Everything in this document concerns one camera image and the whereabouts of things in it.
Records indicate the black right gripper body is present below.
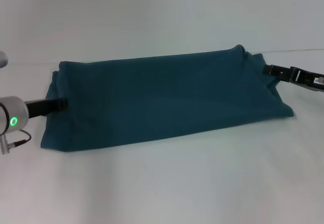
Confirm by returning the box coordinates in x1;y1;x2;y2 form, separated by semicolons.
290;66;324;93

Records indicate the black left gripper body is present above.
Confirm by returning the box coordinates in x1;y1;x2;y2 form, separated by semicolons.
24;98;60;120

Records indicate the teal t-shirt with FREE print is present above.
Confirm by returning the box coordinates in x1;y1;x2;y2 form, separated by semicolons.
40;44;295;153

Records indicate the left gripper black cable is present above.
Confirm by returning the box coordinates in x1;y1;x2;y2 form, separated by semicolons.
0;129;32;155

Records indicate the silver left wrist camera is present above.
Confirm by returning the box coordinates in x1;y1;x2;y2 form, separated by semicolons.
0;51;9;69

